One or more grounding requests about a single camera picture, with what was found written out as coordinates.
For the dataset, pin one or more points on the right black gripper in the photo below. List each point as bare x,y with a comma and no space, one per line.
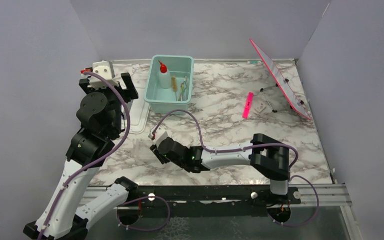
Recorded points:
155,149

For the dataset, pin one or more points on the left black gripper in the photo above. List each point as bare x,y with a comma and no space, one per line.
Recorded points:
130,93

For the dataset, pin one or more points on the white bin lid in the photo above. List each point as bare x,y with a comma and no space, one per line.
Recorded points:
139,111

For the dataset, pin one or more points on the teal plastic bin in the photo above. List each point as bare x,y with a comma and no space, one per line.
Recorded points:
164,100

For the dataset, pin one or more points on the tan test tube brush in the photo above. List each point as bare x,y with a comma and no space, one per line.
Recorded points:
174,84

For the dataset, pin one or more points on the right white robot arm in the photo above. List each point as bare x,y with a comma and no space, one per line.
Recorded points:
265,154

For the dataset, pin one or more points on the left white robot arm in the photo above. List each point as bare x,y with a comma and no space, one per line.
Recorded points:
63,218

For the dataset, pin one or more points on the white red-capped wash bottle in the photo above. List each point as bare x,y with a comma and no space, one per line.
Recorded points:
164,76

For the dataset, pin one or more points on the pink highlighter marker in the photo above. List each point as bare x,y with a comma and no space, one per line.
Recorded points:
247,105

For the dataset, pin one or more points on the small white eraser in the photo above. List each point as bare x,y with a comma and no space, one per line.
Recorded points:
260,108

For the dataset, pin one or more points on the whiteboard stand rod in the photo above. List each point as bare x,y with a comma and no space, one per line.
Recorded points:
270,94

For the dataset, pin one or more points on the pink framed whiteboard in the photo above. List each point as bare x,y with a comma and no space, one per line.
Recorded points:
282,83

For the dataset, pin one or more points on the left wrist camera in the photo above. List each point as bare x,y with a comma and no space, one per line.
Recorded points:
104,69

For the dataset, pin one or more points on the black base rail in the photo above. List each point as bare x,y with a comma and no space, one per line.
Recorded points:
194,201

